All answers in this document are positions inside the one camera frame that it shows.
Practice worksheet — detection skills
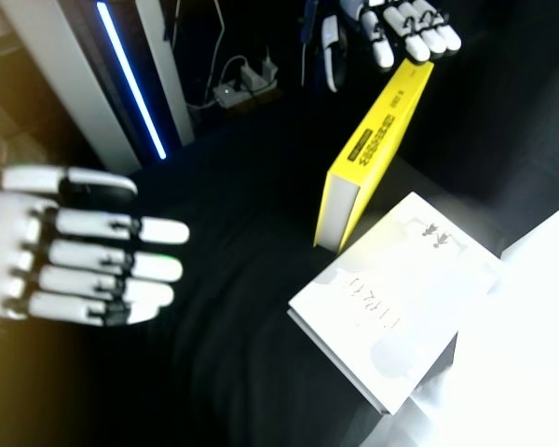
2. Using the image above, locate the yellow book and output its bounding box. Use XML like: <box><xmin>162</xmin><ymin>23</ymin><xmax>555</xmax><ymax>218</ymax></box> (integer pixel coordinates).
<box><xmin>312</xmin><ymin>58</ymin><xmax>435</xmax><ymax>255</ymax></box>

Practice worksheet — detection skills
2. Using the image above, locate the white power strip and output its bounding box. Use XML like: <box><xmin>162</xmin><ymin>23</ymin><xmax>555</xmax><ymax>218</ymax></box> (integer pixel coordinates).
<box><xmin>212</xmin><ymin>64</ymin><xmax>280</xmax><ymax>109</ymax></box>

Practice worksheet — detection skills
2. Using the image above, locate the black table cloth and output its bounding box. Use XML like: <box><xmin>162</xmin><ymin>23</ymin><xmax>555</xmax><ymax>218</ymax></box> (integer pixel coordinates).
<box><xmin>69</xmin><ymin>88</ymin><xmax>559</xmax><ymax>447</ymax></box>

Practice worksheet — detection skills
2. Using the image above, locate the white box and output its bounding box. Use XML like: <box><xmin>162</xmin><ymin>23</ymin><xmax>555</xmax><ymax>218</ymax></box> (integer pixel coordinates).
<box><xmin>407</xmin><ymin>195</ymin><xmax>559</xmax><ymax>447</ymax></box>

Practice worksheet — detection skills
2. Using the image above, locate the white plug adapter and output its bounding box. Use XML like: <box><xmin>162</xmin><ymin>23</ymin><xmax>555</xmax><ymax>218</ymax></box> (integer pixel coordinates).
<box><xmin>259</xmin><ymin>46</ymin><xmax>280</xmax><ymax>81</ymax></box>

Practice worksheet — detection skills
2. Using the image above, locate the thin white cable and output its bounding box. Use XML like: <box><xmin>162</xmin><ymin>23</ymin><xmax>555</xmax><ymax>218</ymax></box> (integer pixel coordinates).
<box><xmin>185</xmin><ymin>0</ymin><xmax>227</xmax><ymax>111</ymax></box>

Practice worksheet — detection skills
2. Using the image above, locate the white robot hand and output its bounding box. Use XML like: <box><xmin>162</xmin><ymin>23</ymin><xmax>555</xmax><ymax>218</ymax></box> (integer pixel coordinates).
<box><xmin>0</xmin><ymin>165</ymin><xmax>191</xmax><ymax>348</ymax></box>
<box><xmin>322</xmin><ymin>0</ymin><xmax>462</xmax><ymax>93</ymax></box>

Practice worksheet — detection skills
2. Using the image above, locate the white book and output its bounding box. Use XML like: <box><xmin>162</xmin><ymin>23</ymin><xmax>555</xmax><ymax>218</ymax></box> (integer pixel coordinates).
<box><xmin>287</xmin><ymin>191</ymin><xmax>504</xmax><ymax>415</ymax></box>

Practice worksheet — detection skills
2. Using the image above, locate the white tower with blue light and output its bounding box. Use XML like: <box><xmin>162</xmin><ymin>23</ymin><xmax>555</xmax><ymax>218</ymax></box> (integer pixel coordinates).
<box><xmin>0</xmin><ymin>0</ymin><xmax>197</xmax><ymax>174</ymax></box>

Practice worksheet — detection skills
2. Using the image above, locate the blue cable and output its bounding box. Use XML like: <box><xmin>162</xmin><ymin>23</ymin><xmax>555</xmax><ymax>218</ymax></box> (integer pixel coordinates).
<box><xmin>300</xmin><ymin>0</ymin><xmax>319</xmax><ymax>88</ymax></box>

